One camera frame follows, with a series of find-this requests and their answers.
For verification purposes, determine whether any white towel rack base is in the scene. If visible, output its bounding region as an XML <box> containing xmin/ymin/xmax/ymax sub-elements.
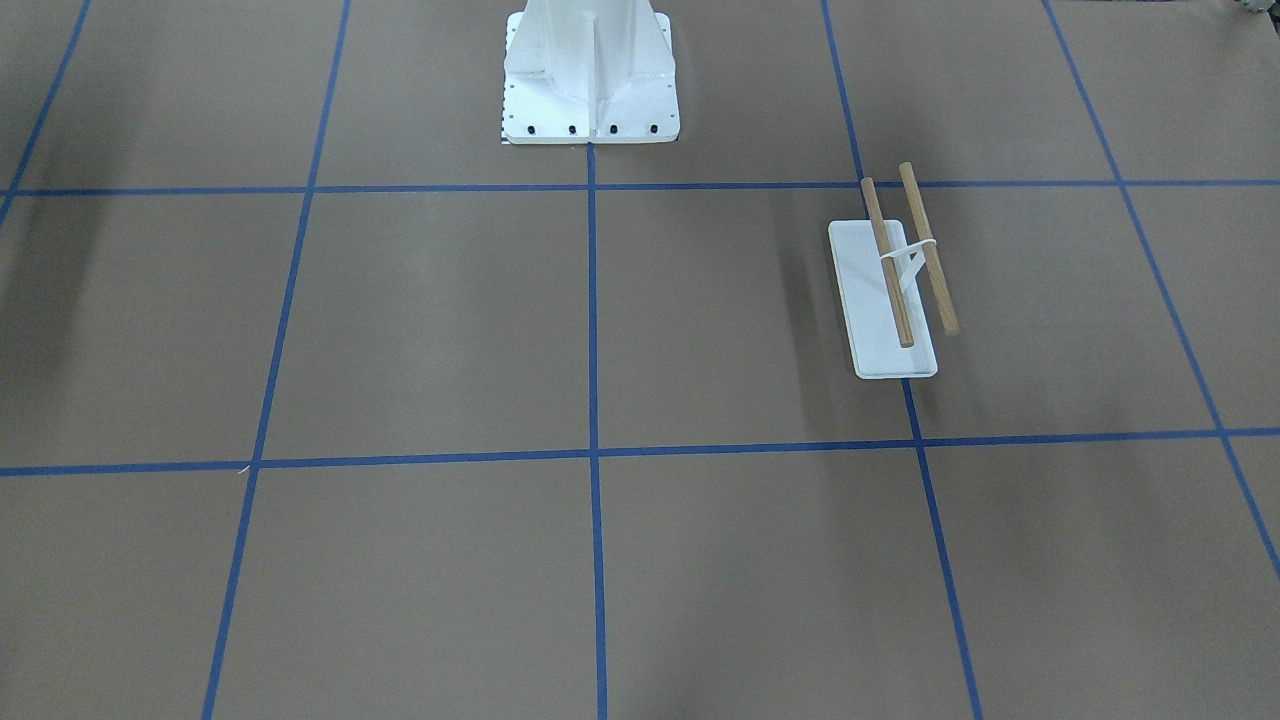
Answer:
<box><xmin>828</xmin><ymin>219</ymin><xmax>938</xmax><ymax>380</ymax></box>

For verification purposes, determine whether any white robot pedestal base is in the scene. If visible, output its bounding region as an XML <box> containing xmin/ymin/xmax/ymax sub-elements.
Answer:
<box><xmin>500</xmin><ymin>1</ymin><xmax>681</xmax><ymax>145</ymax></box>

